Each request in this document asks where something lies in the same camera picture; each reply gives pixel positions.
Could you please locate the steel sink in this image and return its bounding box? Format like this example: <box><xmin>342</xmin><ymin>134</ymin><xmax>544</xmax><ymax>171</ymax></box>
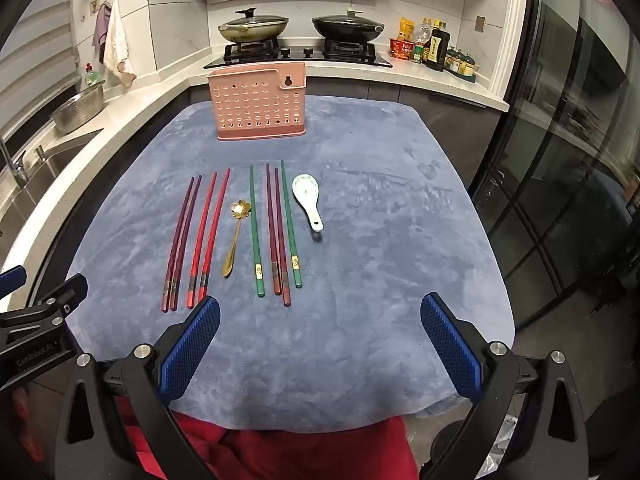
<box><xmin>0</xmin><ymin>130</ymin><xmax>103</xmax><ymax>211</ymax></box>

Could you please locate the red cloth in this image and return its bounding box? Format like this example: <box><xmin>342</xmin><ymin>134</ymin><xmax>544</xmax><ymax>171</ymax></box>
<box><xmin>120</xmin><ymin>400</ymin><xmax>418</xmax><ymax>480</ymax></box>

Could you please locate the window blind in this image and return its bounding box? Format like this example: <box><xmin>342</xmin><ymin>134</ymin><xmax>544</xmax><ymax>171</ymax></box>
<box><xmin>0</xmin><ymin>0</ymin><xmax>76</xmax><ymax>126</ymax></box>

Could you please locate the gold flower spoon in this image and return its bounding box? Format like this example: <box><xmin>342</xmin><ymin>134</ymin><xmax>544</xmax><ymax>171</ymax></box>
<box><xmin>222</xmin><ymin>199</ymin><xmax>252</xmax><ymax>278</ymax></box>

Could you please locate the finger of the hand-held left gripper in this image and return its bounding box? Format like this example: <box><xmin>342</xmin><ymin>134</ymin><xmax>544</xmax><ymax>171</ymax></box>
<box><xmin>0</xmin><ymin>265</ymin><xmax>27</xmax><ymax>301</ymax></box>
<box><xmin>0</xmin><ymin>273</ymin><xmax>89</xmax><ymax>342</ymax></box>

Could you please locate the spice jar rack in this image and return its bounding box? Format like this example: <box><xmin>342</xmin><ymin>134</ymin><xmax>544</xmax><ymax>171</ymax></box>
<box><xmin>445</xmin><ymin>47</ymin><xmax>478</xmax><ymax>83</ymax></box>

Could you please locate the white ceramic spoon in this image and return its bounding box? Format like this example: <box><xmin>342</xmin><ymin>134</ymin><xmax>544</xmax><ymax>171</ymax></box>
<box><xmin>292</xmin><ymin>174</ymin><xmax>324</xmax><ymax>233</ymax></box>

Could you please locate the white hanging towel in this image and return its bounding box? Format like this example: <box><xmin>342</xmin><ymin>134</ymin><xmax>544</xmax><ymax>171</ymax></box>
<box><xmin>103</xmin><ymin>0</ymin><xmax>137</xmax><ymax>81</ymax></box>

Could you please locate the steel wok with glass lid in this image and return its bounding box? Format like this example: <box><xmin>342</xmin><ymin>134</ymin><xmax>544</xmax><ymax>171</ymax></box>
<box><xmin>218</xmin><ymin>7</ymin><xmax>291</xmax><ymax>44</ymax></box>

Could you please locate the steel faucet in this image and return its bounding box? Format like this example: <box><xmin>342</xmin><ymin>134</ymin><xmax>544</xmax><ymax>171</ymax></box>
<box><xmin>0</xmin><ymin>135</ymin><xmax>28</xmax><ymax>188</ymax></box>

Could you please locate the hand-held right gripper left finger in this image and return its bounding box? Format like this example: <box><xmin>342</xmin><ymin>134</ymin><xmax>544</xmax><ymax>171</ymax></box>
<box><xmin>52</xmin><ymin>295</ymin><xmax>222</xmax><ymax>480</ymax></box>

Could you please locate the black wok with lid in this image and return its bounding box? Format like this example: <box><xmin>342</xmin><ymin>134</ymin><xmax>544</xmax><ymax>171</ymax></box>
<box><xmin>312</xmin><ymin>8</ymin><xmax>386</xmax><ymax>42</ymax></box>

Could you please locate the steel colander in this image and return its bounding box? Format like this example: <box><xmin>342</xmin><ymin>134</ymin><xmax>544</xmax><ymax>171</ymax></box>
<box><xmin>51</xmin><ymin>80</ymin><xmax>107</xmax><ymax>135</ymax></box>

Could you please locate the purple hanging towel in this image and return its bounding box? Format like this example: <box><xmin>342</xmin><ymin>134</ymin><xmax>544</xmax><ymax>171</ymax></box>
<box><xmin>92</xmin><ymin>4</ymin><xmax>113</xmax><ymax>51</ymax></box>

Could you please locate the dark red chopstick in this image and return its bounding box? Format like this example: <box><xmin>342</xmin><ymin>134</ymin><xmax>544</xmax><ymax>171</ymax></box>
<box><xmin>273</xmin><ymin>167</ymin><xmax>292</xmax><ymax>307</ymax></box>
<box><xmin>265</xmin><ymin>162</ymin><xmax>282</xmax><ymax>296</ymax></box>

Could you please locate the purple chopstick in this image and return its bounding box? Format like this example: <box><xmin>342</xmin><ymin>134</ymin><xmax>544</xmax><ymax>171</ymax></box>
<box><xmin>170</xmin><ymin>175</ymin><xmax>203</xmax><ymax>312</ymax></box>
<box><xmin>160</xmin><ymin>176</ymin><xmax>196</xmax><ymax>314</ymax></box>

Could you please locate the black framed glass door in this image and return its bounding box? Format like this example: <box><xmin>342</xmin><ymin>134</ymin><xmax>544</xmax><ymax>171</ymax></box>
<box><xmin>475</xmin><ymin>0</ymin><xmax>640</xmax><ymax>331</ymax></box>

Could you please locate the pink perforated utensil holder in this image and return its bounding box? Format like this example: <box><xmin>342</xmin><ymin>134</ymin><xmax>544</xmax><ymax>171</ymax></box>
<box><xmin>207</xmin><ymin>62</ymin><xmax>309</xmax><ymax>142</ymax></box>

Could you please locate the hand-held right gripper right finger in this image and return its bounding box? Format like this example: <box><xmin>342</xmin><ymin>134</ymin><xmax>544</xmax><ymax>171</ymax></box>
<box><xmin>419</xmin><ymin>291</ymin><xmax>596</xmax><ymax>480</ymax></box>

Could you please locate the red instant noodle cup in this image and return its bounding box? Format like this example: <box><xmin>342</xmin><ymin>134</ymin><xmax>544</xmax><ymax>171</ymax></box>
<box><xmin>389</xmin><ymin>37</ymin><xmax>417</xmax><ymax>60</ymax></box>

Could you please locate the black gas stove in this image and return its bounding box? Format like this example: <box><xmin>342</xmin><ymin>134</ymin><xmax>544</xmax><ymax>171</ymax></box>
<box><xmin>203</xmin><ymin>40</ymin><xmax>393</xmax><ymax>71</ymax></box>

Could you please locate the blue-grey plush mat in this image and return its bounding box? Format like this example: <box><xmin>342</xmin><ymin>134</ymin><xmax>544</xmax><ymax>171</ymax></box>
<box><xmin>65</xmin><ymin>95</ymin><xmax>517</xmax><ymax>433</ymax></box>

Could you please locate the green chopstick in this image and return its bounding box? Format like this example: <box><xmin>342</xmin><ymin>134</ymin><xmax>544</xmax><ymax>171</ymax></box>
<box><xmin>280</xmin><ymin>159</ymin><xmax>303</xmax><ymax>290</ymax></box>
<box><xmin>248</xmin><ymin>165</ymin><xmax>265</xmax><ymax>298</ymax></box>

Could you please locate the dark soy sauce bottle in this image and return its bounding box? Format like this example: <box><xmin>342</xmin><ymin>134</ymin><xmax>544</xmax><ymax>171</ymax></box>
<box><xmin>425</xmin><ymin>29</ymin><xmax>451</xmax><ymax>72</ymax></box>

